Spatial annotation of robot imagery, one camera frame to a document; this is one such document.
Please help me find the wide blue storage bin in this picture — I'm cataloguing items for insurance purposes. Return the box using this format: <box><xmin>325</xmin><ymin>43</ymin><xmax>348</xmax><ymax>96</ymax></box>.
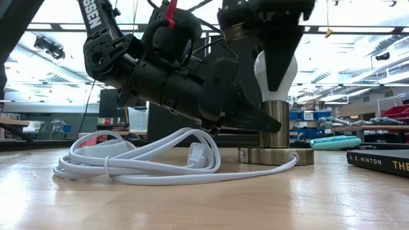
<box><xmin>289</xmin><ymin>128</ymin><xmax>325</xmax><ymax>140</ymax></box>

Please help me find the small pink cup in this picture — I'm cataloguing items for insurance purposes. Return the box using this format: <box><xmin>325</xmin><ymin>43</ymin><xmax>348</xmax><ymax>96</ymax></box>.
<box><xmin>78</xmin><ymin>133</ymin><xmax>98</xmax><ymax>148</ymax></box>

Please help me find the wooden workbench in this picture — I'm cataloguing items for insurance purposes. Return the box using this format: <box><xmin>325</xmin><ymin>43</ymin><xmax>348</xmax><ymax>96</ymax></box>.
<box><xmin>332</xmin><ymin>125</ymin><xmax>409</xmax><ymax>132</ymax></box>

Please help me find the brass lamp base with socket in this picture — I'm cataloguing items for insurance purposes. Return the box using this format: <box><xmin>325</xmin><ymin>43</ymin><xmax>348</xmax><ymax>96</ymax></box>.
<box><xmin>238</xmin><ymin>100</ymin><xmax>315</xmax><ymax>166</ymax></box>

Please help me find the thin black hanging cable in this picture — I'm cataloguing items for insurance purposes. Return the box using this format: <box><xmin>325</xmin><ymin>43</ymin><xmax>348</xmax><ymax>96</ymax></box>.
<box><xmin>79</xmin><ymin>79</ymin><xmax>96</xmax><ymax>134</ymax></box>

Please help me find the white lightbulb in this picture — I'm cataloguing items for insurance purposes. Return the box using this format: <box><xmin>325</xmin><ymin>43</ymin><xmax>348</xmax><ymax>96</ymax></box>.
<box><xmin>254</xmin><ymin>49</ymin><xmax>298</xmax><ymax>103</ymax></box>

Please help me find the black monitor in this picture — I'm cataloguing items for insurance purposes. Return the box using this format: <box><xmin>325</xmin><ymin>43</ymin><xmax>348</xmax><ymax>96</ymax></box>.
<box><xmin>98</xmin><ymin>87</ymin><xmax>148</xmax><ymax>118</ymax></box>

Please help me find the white lamp power cord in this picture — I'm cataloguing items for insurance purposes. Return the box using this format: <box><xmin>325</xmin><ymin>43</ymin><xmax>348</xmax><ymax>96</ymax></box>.
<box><xmin>52</xmin><ymin>126</ymin><xmax>298</xmax><ymax>187</ymax></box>

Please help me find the black aluminium table frame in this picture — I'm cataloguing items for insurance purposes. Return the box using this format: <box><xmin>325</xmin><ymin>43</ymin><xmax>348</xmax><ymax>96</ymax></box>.
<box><xmin>0</xmin><ymin>139</ymin><xmax>409</xmax><ymax>152</ymax></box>

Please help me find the wooden side table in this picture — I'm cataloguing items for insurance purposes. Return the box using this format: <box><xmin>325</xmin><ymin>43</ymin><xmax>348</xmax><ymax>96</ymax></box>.
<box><xmin>0</xmin><ymin>118</ymin><xmax>31</xmax><ymax>143</ymax></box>

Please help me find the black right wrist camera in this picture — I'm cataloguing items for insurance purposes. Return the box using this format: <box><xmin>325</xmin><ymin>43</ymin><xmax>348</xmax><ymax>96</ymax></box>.
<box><xmin>218</xmin><ymin>0</ymin><xmax>256</xmax><ymax>44</ymax></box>

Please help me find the teal calculator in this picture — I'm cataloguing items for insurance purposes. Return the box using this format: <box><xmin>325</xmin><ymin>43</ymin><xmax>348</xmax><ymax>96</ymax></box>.
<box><xmin>309</xmin><ymin>135</ymin><xmax>362</xmax><ymax>151</ymax></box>

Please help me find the yellow cable tie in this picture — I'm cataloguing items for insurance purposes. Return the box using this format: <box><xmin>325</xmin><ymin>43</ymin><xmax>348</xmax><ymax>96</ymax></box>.
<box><xmin>325</xmin><ymin>0</ymin><xmax>335</xmax><ymax>39</ymax></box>

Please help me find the red storage bin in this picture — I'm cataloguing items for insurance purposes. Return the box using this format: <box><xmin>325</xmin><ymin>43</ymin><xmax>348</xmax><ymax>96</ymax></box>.
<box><xmin>380</xmin><ymin>104</ymin><xmax>409</xmax><ymax>119</ymax></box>

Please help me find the translucent white storage bin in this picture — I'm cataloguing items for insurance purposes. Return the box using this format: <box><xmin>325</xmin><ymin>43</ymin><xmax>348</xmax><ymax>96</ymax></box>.
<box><xmin>127</xmin><ymin>106</ymin><xmax>150</xmax><ymax>132</ymax></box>

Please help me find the black Outsiders paperback book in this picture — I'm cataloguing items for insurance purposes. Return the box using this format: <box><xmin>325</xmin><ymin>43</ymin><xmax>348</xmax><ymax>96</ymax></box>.
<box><xmin>346</xmin><ymin>149</ymin><xmax>409</xmax><ymax>179</ymax></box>

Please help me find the red cable tie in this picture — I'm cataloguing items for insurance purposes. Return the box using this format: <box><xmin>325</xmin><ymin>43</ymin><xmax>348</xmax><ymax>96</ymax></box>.
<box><xmin>164</xmin><ymin>0</ymin><xmax>178</xmax><ymax>29</ymax></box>

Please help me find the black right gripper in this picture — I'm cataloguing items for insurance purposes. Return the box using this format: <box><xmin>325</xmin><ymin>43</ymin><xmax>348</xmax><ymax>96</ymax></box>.
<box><xmin>242</xmin><ymin>0</ymin><xmax>316</xmax><ymax>92</ymax></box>

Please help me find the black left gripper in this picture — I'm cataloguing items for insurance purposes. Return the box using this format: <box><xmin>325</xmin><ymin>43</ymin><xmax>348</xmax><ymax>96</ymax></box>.
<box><xmin>159</xmin><ymin>57</ymin><xmax>282</xmax><ymax>135</ymax></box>

